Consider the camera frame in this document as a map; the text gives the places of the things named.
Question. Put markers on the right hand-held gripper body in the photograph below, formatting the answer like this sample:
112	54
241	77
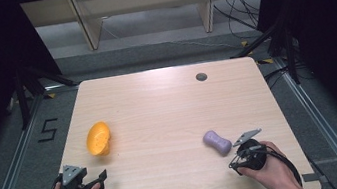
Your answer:
253	157

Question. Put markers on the person's right hand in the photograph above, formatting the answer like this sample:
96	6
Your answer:
272	173

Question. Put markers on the purple soap bar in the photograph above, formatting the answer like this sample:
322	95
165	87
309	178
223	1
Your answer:
217	142

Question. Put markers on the orange fruit-shaped object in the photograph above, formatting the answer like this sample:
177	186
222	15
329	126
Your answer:
98	139

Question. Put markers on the yellow black floor tape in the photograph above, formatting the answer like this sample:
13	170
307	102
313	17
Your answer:
244	43
265	61
51	95

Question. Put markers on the black metal stand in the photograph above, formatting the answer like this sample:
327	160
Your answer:
23	96
289	53

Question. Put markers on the grey table bracket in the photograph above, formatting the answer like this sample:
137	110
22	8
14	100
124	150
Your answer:
311	177

